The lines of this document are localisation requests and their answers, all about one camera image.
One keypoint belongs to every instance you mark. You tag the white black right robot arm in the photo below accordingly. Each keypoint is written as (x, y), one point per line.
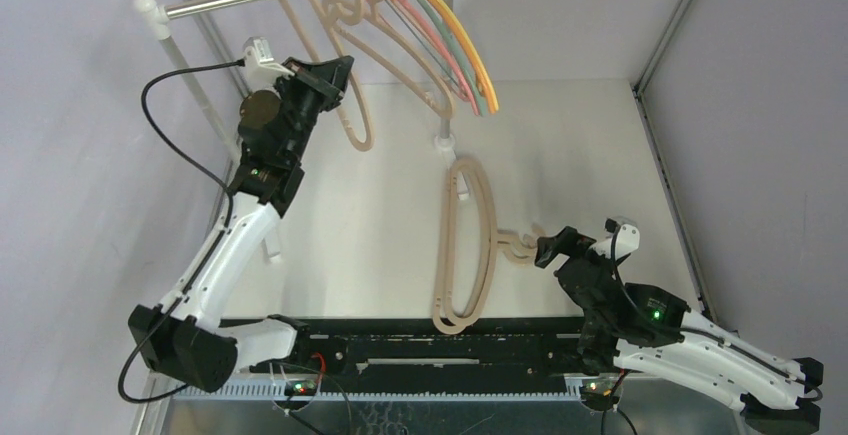
(635, 327)

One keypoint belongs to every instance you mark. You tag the pink wire hanger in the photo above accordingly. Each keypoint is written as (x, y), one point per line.
(385, 17)

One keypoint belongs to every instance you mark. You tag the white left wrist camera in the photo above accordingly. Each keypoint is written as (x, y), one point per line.
(262, 58)

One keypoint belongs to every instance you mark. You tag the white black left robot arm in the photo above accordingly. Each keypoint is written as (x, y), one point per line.
(182, 336)

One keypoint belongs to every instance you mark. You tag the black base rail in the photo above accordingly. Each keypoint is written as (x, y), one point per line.
(409, 358)

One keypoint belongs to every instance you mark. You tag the aluminium frame rail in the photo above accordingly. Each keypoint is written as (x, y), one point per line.
(634, 404)

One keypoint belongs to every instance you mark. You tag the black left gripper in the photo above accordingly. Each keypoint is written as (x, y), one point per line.
(328, 81)

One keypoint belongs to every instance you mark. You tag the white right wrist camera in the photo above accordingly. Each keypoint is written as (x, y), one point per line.
(623, 238)

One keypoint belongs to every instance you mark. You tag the left rack post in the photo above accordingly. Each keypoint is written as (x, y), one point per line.
(157, 20)

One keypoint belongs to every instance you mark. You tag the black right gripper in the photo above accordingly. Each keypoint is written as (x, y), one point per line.
(569, 254)

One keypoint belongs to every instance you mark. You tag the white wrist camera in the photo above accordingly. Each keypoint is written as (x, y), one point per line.
(262, 58)
(623, 238)

